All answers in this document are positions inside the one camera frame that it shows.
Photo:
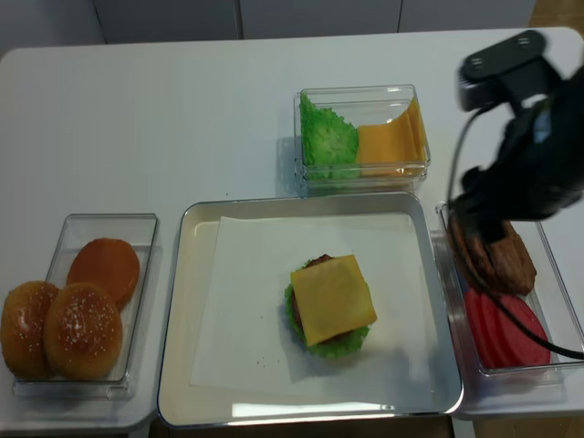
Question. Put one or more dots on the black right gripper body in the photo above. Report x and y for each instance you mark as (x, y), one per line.
(538, 170)

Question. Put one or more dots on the yellow cheese slice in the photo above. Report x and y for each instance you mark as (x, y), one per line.
(333, 299)

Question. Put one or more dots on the yellow cheese slices stack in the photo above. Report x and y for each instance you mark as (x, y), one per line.
(396, 148)

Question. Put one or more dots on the clear lettuce cheese container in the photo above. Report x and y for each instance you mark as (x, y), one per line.
(358, 106)

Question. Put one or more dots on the brown meat patties in container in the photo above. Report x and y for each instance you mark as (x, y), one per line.
(504, 266)

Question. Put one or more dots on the clear patty tomato container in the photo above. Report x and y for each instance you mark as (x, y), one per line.
(547, 310)

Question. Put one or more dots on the red tomato slices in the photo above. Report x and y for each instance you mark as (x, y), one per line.
(499, 342)

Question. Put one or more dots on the green lettuce leaf in container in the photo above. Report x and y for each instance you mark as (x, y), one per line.
(327, 139)

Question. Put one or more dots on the green lettuce under burger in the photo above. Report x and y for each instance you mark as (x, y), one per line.
(337, 344)

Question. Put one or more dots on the white paper sheet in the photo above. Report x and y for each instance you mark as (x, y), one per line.
(245, 342)

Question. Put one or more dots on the clear plastic bun container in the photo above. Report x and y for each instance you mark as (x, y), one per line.
(140, 231)

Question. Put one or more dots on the white metal tray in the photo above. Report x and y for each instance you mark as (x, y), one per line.
(183, 403)

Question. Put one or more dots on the orange bun bottom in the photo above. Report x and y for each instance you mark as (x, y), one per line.
(109, 264)

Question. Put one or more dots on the right sesame bun top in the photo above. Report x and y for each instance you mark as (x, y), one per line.
(83, 333)

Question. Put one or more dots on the sesame bun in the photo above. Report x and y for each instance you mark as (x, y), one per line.
(22, 329)
(83, 333)

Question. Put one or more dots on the left sesame bun top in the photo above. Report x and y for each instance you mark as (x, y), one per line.
(22, 329)

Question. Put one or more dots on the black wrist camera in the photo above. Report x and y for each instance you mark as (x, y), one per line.
(508, 72)

